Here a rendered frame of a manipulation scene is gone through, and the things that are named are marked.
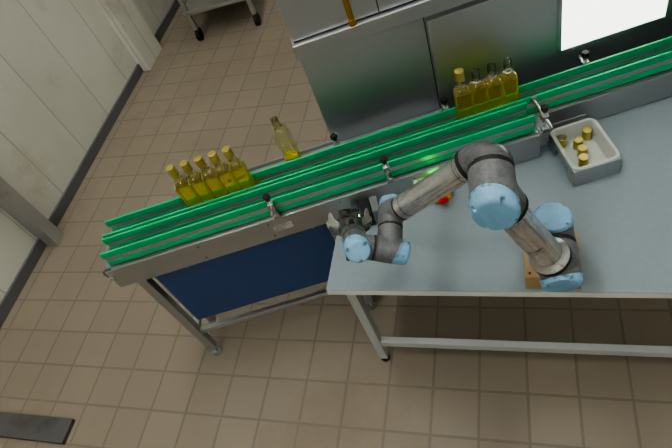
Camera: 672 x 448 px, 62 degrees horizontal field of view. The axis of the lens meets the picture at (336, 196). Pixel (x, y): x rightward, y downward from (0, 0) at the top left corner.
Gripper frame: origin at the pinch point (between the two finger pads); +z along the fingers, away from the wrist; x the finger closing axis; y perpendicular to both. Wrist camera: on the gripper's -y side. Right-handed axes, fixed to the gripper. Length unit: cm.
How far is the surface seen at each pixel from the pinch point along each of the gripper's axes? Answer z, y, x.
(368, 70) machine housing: 33, 48, -15
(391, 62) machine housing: 33, 50, -24
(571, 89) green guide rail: 25, 33, -89
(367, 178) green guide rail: 24.8, 8.3, -10.1
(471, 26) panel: 24, 60, -53
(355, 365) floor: 53, -88, 2
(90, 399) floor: 83, -107, 141
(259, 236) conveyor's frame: 32.8, -12.2, 34.9
